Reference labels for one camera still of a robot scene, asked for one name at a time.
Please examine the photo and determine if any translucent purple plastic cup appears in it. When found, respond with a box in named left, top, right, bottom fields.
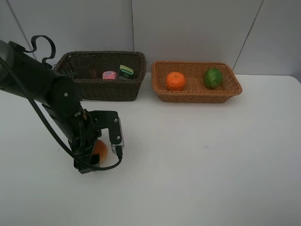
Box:
left=72, top=56, right=97, bottom=79

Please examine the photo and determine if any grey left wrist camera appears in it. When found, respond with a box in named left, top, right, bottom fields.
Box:
left=88, top=110, right=125, bottom=155

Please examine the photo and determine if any black green pump bottle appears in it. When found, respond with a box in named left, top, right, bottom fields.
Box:
left=118, top=65, right=136, bottom=80

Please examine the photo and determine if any green lime fruit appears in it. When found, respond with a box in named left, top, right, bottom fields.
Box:
left=204, top=68, right=223, bottom=89

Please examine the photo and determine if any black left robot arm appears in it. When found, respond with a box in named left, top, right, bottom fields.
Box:
left=0, top=41, right=106, bottom=174

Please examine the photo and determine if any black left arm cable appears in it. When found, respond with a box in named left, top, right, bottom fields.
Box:
left=0, top=35, right=124, bottom=170

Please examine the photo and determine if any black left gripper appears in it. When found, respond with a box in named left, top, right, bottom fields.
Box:
left=42, top=104, right=100, bottom=165

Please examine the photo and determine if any round brown bread bun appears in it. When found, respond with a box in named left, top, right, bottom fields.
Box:
left=92, top=139, right=108, bottom=165

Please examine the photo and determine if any orange tangerine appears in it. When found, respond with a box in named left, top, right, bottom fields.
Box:
left=166, top=72, right=186, bottom=91

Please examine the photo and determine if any orange wicker basket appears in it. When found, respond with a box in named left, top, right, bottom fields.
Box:
left=151, top=61, right=242, bottom=104

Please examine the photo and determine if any dark brown wicker basket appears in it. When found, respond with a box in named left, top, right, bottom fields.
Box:
left=55, top=51, right=146, bottom=102

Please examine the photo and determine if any pink lotion bottle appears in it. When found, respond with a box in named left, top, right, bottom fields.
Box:
left=102, top=71, right=117, bottom=80

